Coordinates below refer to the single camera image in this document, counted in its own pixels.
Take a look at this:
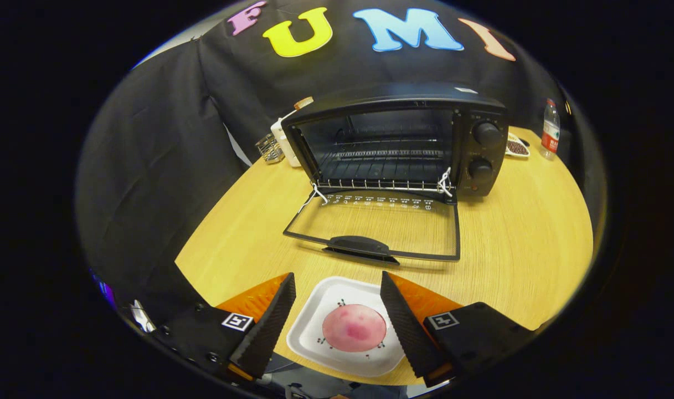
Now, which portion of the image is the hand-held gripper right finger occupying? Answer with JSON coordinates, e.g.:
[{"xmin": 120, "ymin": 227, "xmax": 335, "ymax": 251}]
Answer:
[{"xmin": 380, "ymin": 271, "xmax": 537, "ymax": 388}]

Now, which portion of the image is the wire mesh basket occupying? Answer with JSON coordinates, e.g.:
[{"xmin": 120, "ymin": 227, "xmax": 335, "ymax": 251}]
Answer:
[{"xmin": 255, "ymin": 133, "xmax": 285, "ymax": 165}]

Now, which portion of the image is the black toaster oven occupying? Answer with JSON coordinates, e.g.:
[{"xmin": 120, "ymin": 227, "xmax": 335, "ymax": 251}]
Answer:
[{"xmin": 282, "ymin": 83, "xmax": 510, "ymax": 265}]

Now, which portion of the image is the clear bottle with red label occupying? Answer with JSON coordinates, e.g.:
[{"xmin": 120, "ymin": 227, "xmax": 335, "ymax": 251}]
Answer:
[{"xmin": 541, "ymin": 99, "xmax": 561, "ymax": 161}]

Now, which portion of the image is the white square plate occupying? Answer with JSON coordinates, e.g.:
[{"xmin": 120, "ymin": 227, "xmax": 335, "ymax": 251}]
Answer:
[{"xmin": 286, "ymin": 276, "xmax": 407, "ymax": 378}]

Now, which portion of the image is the black backdrop cloth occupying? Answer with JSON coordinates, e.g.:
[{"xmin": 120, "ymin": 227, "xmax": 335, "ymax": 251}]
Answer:
[{"xmin": 74, "ymin": 0, "xmax": 592, "ymax": 311}]

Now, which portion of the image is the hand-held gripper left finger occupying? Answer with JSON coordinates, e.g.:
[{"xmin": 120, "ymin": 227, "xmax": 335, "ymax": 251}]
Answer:
[{"xmin": 151, "ymin": 272, "xmax": 297, "ymax": 383}]

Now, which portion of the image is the pink round food slice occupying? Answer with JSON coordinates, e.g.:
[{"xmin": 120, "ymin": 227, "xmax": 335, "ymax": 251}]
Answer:
[{"xmin": 322, "ymin": 304, "xmax": 388, "ymax": 353}]

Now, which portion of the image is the white pop-up toaster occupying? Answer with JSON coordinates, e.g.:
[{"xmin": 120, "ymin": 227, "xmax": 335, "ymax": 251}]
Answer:
[{"xmin": 270, "ymin": 109, "xmax": 303, "ymax": 168}]

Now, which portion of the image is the small white snack dish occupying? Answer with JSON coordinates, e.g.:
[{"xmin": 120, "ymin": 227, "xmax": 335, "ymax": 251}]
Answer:
[{"xmin": 506, "ymin": 132, "xmax": 531, "ymax": 159}]

